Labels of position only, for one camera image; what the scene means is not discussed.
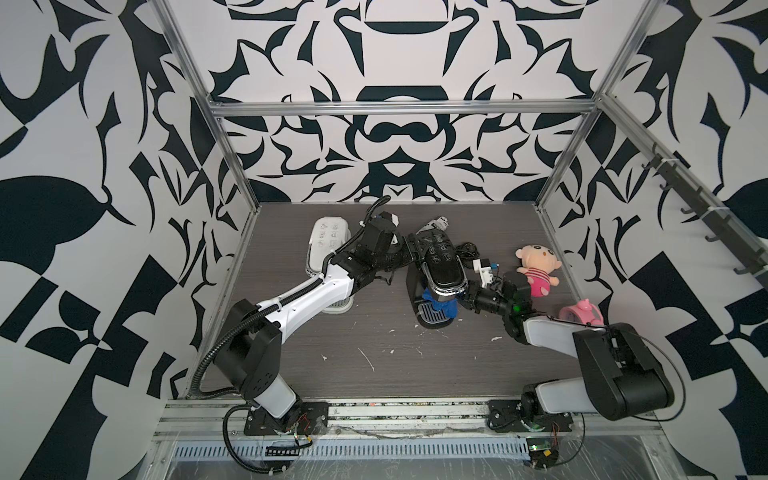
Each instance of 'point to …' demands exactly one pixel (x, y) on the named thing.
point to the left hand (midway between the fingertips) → (422, 243)
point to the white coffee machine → (328, 234)
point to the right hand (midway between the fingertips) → (447, 285)
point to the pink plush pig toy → (538, 262)
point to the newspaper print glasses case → (441, 223)
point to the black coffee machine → (435, 282)
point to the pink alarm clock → (583, 311)
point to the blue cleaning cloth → (450, 307)
